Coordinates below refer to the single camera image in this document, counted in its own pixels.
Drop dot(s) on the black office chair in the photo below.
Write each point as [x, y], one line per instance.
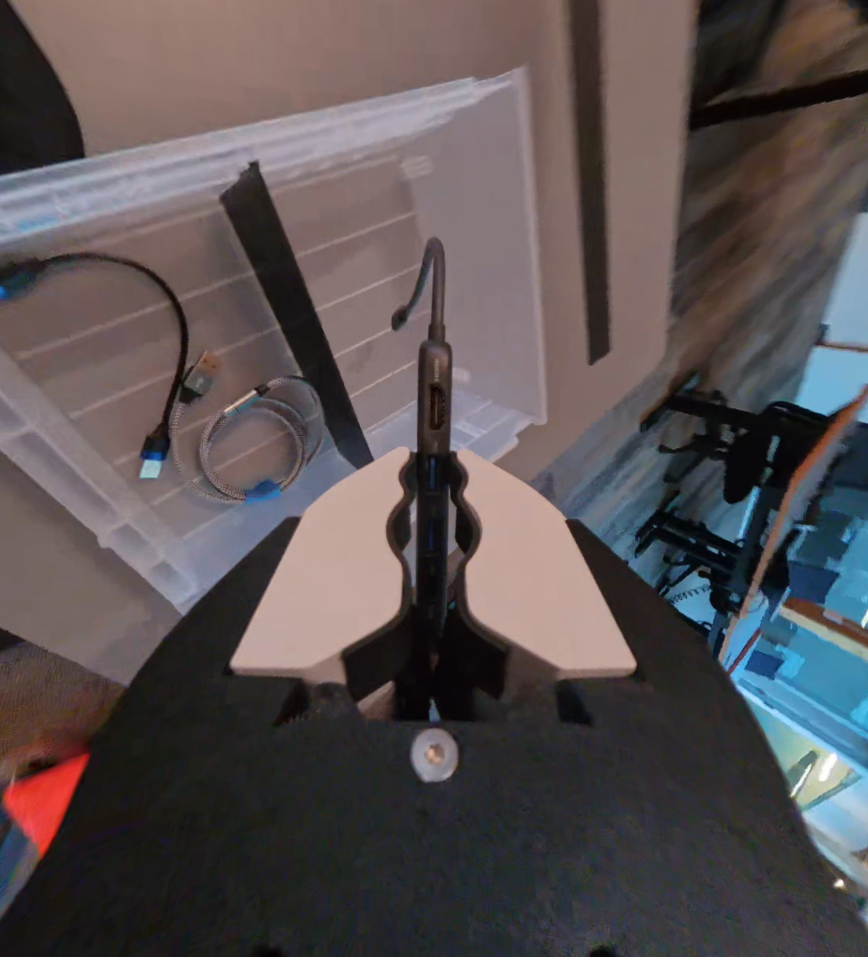
[748, 456]

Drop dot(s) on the black bin divider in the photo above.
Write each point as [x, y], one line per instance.
[284, 299]

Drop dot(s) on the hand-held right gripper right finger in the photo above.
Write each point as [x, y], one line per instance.
[546, 590]

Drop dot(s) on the wooden top office desk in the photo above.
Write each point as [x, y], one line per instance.
[815, 463]

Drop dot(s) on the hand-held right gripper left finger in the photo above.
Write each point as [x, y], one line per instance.
[314, 576]

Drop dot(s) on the clear plastic bin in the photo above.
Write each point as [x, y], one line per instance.
[374, 224]

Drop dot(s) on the slim dark USB hub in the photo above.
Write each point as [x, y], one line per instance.
[434, 389]

